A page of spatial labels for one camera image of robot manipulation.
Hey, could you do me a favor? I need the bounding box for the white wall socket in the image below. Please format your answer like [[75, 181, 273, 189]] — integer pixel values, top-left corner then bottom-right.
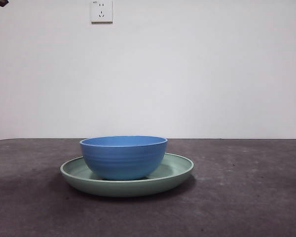
[[90, 0, 113, 25]]

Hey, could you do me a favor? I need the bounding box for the blue ribbed bowl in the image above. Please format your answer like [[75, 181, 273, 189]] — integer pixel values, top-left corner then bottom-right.
[[79, 135, 168, 181]]

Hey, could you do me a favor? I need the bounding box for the green round plate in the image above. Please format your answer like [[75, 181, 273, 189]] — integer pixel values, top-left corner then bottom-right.
[[60, 152, 195, 198]]

